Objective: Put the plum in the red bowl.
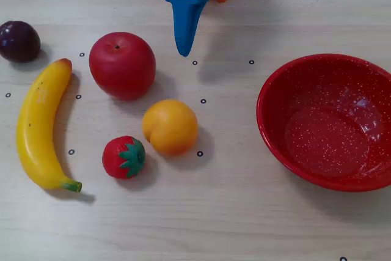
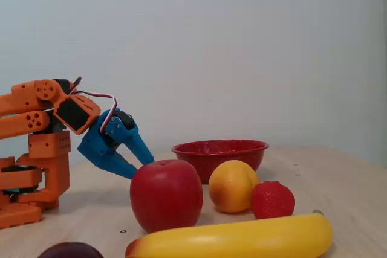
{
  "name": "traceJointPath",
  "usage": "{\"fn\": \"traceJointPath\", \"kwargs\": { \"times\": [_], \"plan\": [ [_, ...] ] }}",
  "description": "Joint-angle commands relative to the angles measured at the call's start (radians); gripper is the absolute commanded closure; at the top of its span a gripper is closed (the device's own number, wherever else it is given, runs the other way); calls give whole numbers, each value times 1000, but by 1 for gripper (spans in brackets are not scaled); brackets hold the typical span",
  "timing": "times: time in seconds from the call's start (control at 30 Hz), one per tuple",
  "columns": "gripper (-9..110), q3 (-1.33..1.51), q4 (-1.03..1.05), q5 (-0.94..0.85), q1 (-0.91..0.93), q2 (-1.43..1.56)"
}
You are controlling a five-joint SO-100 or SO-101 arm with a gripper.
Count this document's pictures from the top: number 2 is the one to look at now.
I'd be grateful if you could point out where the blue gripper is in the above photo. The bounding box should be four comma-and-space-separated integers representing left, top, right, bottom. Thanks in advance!
77, 108, 156, 181

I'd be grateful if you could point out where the dark purple plum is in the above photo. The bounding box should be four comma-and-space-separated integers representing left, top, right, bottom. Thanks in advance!
36, 242, 105, 258

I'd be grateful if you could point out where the red speckled bowl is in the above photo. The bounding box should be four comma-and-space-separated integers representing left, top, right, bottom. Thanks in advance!
171, 139, 270, 184

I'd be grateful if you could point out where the red apple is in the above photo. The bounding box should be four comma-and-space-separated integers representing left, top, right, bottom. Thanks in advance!
129, 158, 204, 234

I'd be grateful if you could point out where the orange yellow peach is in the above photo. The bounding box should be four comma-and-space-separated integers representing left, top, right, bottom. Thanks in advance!
208, 160, 261, 214

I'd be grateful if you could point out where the yellow banana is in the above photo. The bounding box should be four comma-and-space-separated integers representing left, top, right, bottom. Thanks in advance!
125, 209, 334, 258

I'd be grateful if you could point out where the red strawberry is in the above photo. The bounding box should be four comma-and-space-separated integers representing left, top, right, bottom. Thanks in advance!
250, 180, 296, 220

